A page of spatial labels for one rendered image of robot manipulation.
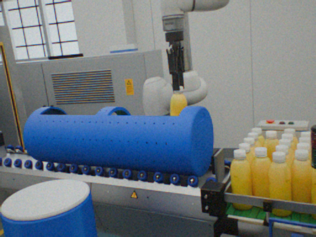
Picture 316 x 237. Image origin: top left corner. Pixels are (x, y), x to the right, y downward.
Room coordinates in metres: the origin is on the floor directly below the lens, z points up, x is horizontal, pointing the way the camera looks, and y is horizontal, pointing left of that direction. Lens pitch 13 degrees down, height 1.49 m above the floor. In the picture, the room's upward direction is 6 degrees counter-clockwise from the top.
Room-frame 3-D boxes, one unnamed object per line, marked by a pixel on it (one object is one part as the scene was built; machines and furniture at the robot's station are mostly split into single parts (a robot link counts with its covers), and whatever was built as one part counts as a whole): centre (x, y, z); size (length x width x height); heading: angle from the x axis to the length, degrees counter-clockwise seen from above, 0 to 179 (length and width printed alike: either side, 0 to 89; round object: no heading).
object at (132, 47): (3.26, 0.22, 1.48); 0.24 x 0.12 x 0.08; 78
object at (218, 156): (1.26, -0.24, 0.99); 0.10 x 0.02 x 0.12; 151
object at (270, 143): (1.28, -0.46, 0.99); 0.07 x 0.07 x 0.19
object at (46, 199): (1.04, 0.38, 1.03); 0.28 x 0.28 x 0.01
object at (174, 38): (1.39, -0.12, 1.49); 0.08 x 0.07 x 0.09; 151
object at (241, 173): (1.09, -0.28, 0.99); 0.07 x 0.07 x 0.19
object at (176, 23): (1.39, -0.12, 1.56); 0.09 x 0.09 x 0.06
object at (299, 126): (1.42, -0.56, 1.05); 0.20 x 0.10 x 0.10; 61
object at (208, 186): (1.07, -0.18, 0.95); 0.10 x 0.07 x 0.10; 151
